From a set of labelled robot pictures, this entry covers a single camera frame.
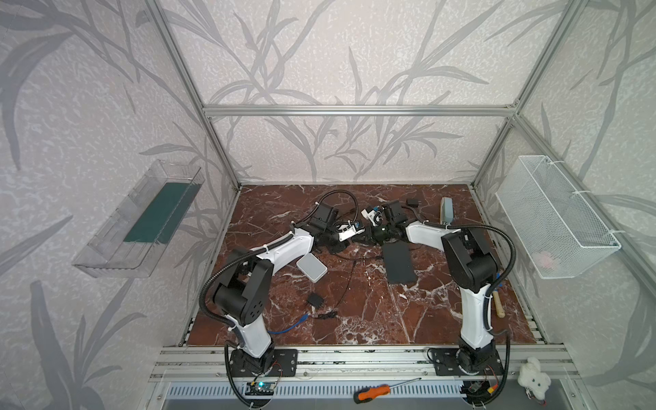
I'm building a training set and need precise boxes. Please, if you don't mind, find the grey brush block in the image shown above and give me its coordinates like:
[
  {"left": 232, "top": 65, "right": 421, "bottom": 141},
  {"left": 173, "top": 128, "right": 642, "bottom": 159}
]
[{"left": 440, "top": 197, "right": 454, "bottom": 225}]

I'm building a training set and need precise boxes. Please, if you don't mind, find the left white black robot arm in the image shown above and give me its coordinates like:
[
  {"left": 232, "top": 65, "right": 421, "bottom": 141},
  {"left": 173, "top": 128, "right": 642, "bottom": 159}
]
[{"left": 198, "top": 203, "right": 364, "bottom": 376}]

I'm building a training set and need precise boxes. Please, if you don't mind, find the black ethernet cable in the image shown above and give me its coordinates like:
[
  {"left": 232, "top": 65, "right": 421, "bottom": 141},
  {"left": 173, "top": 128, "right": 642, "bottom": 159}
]
[{"left": 301, "top": 189, "right": 383, "bottom": 262}]

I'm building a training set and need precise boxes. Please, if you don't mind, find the thin black power cord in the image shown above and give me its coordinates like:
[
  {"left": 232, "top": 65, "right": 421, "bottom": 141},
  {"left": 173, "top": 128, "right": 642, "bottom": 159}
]
[{"left": 316, "top": 258, "right": 357, "bottom": 319}]

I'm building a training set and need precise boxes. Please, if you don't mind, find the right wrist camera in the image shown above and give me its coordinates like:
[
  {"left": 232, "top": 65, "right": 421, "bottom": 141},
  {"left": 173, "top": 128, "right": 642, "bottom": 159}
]
[{"left": 361, "top": 206, "right": 383, "bottom": 227}]

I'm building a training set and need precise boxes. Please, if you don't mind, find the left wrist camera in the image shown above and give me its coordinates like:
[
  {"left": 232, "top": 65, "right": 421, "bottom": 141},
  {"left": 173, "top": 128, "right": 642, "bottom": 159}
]
[{"left": 337, "top": 221, "right": 365, "bottom": 242}]

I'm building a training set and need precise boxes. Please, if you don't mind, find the white plush toy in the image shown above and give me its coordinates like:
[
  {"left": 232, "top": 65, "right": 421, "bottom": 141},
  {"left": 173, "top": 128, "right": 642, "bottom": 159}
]
[{"left": 518, "top": 357, "right": 552, "bottom": 401}]

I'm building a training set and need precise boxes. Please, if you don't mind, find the black network switch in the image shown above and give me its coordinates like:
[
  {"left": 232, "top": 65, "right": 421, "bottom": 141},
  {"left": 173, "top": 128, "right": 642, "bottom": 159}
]
[{"left": 382, "top": 242, "right": 417, "bottom": 285}]

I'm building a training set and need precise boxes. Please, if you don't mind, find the blue ethernet cable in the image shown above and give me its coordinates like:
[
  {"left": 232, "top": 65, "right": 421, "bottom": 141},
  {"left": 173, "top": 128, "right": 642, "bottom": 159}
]
[{"left": 268, "top": 312, "right": 312, "bottom": 337}]

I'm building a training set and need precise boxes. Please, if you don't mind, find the green circuit board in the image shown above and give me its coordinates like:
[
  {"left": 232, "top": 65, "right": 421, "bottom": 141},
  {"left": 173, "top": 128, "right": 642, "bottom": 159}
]
[{"left": 244, "top": 382, "right": 277, "bottom": 396}]

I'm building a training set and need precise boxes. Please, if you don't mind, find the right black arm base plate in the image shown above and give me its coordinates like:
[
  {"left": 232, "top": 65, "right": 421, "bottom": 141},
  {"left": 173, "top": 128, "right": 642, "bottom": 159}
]
[{"left": 427, "top": 344, "right": 505, "bottom": 377}]

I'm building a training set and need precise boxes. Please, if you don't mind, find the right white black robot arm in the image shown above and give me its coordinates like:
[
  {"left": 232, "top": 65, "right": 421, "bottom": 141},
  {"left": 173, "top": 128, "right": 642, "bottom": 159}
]
[{"left": 361, "top": 201, "right": 516, "bottom": 375}]

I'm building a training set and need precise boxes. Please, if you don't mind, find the clear plastic wall tray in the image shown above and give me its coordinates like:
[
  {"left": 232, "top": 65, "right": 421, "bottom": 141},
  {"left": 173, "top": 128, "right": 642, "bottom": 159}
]
[{"left": 73, "top": 160, "right": 205, "bottom": 278}]

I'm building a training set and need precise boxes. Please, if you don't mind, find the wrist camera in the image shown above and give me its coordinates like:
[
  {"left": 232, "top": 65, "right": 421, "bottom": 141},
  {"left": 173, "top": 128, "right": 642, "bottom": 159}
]
[
  {"left": 361, "top": 206, "right": 383, "bottom": 227},
  {"left": 337, "top": 221, "right": 365, "bottom": 242}
]

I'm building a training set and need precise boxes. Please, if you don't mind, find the white wire mesh basket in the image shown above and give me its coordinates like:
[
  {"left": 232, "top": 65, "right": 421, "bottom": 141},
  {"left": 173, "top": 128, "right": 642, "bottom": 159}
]
[{"left": 495, "top": 155, "right": 622, "bottom": 279}]

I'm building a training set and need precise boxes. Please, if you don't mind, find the wooden handle blue tool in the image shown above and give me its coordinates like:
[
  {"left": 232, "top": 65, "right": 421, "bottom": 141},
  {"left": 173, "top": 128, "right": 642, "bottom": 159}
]
[{"left": 493, "top": 284, "right": 506, "bottom": 319}]

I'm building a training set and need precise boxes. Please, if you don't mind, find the pink item in basket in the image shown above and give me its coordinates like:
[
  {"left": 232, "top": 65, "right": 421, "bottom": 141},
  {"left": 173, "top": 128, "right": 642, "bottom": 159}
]
[{"left": 531, "top": 251, "right": 559, "bottom": 270}]

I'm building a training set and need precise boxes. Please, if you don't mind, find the orange handled screwdriver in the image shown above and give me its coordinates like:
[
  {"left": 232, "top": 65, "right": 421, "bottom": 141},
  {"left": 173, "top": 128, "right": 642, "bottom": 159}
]
[{"left": 353, "top": 378, "right": 421, "bottom": 404}]

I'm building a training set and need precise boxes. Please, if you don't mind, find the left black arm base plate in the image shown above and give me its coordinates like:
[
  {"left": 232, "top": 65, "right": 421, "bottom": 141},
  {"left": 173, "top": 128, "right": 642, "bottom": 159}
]
[{"left": 227, "top": 348, "right": 298, "bottom": 378}]

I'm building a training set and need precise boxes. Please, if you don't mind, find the black power adapter cube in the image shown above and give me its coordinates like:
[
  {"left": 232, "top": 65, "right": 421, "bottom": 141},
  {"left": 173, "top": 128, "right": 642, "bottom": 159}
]
[{"left": 307, "top": 292, "right": 325, "bottom": 309}]

